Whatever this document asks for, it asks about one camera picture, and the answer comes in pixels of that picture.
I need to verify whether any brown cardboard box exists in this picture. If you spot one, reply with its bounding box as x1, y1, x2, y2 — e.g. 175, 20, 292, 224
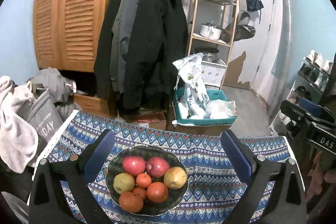
172, 119, 233, 137

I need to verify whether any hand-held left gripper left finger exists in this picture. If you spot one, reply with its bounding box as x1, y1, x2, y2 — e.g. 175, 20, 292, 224
28, 129, 116, 224

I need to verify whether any grey shoe rack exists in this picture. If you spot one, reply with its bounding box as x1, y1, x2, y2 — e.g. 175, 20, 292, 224
269, 56, 334, 133

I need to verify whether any person's right hand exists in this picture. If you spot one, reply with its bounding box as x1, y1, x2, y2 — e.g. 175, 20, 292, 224
307, 153, 336, 196

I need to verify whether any red apple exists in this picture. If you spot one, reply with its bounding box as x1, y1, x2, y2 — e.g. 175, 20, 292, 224
146, 157, 171, 178
122, 156, 147, 176

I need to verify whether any wooden shelf rack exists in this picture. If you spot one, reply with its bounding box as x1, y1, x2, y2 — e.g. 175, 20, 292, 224
187, 0, 241, 90

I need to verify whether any black hooded coat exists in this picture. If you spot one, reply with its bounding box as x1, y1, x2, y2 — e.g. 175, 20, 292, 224
94, 0, 189, 116

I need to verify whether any flat cardboard box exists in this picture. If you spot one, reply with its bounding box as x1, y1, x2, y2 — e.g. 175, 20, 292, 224
136, 111, 167, 131

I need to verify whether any white printed sack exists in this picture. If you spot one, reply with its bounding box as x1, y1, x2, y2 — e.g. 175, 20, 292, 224
172, 52, 211, 120

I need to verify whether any white patterned basket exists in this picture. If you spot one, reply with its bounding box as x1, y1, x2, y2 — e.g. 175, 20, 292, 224
202, 61, 228, 87

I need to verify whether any blue patterned tablecloth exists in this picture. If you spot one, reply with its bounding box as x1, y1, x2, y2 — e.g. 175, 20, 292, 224
33, 110, 305, 224

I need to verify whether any wooden louvered wardrobe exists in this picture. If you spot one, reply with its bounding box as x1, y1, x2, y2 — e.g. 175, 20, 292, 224
33, 0, 127, 73

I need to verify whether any metal pot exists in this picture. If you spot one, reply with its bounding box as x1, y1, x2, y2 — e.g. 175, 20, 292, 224
196, 47, 220, 63

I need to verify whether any orange tangerine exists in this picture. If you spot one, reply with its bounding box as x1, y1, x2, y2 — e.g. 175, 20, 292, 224
131, 187, 147, 200
146, 182, 169, 203
135, 173, 152, 188
119, 192, 144, 213

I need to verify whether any grey tote bag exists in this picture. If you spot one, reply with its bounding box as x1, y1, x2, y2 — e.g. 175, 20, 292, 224
26, 88, 64, 145

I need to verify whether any white door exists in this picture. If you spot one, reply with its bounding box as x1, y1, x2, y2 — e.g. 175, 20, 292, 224
246, 0, 278, 91

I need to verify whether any dark glass bowl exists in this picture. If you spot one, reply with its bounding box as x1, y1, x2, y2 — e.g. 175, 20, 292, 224
106, 145, 189, 216

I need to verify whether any wooden drawer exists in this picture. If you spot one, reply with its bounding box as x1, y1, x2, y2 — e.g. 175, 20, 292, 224
73, 93, 111, 119

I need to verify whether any dark hanging garment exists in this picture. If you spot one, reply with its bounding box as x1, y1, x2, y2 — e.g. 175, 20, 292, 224
322, 53, 336, 109

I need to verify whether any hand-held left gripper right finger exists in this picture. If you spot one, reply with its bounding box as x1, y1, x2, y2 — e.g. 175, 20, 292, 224
220, 130, 307, 224

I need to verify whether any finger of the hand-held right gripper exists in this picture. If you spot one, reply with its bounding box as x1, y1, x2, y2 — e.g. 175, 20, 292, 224
280, 100, 315, 136
297, 97, 325, 115

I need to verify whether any dark hanging bag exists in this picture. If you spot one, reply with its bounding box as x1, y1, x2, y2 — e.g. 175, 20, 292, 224
224, 11, 257, 42

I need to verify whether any white towel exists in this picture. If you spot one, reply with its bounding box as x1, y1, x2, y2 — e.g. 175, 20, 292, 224
0, 76, 39, 175

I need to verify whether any dark folded umbrella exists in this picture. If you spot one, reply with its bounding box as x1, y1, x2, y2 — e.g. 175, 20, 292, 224
245, 0, 264, 12

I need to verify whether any group of assorted shoes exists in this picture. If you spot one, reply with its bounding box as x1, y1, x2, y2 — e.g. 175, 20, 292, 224
278, 50, 334, 125

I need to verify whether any grey clothes pile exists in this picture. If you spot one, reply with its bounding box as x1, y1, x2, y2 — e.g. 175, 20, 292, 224
28, 68, 77, 120

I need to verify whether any grey jacket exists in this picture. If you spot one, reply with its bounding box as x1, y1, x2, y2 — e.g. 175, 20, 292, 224
110, 0, 140, 95

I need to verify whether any yellow pear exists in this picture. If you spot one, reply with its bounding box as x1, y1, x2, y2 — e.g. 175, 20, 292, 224
113, 173, 136, 194
163, 166, 187, 189

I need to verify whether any clear plastic bag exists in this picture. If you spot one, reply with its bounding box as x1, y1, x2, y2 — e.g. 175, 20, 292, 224
204, 99, 237, 119

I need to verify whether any teal plastic crate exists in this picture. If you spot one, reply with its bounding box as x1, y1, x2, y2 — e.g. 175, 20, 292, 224
173, 88, 238, 126

